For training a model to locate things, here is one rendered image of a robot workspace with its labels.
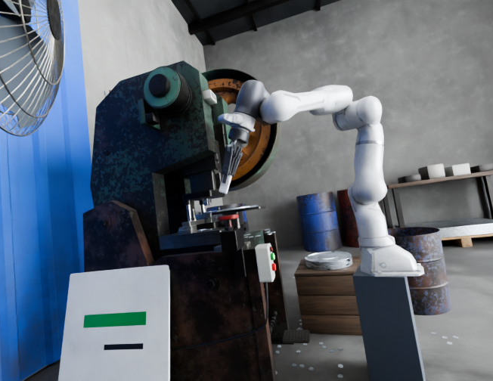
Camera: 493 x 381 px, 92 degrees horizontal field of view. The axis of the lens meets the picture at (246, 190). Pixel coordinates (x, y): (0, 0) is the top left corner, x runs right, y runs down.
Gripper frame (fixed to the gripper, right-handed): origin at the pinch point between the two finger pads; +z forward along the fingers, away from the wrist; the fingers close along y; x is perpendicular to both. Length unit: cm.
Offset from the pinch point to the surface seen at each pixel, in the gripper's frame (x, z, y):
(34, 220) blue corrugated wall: 124, 56, 22
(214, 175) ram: 18.1, -1.7, 27.5
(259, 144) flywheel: 11, -29, 66
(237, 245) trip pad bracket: -11.6, 19.4, -2.7
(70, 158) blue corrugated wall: 140, 16, 46
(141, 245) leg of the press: 32.6, 36.7, 6.1
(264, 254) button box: -20.4, 21.4, 5.7
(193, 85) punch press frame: 34, -39, 13
